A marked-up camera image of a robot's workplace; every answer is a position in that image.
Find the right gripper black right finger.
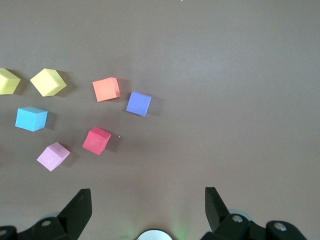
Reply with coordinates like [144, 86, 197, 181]
[201, 186, 309, 240]

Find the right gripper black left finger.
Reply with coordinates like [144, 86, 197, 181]
[0, 188, 93, 240]

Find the pink foam cube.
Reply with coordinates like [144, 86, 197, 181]
[36, 141, 71, 172]

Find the blue foam cube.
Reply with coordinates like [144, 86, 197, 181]
[14, 106, 48, 132]

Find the yellow foam cube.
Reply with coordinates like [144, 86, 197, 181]
[0, 67, 21, 96]
[29, 68, 68, 98]

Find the red foam cube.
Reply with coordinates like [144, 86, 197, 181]
[82, 126, 112, 156]

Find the purple foam cube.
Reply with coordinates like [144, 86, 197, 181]
[125, 91, 152, 118]

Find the orange foam cube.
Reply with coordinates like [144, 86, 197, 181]
[92, 77, 121, 103]

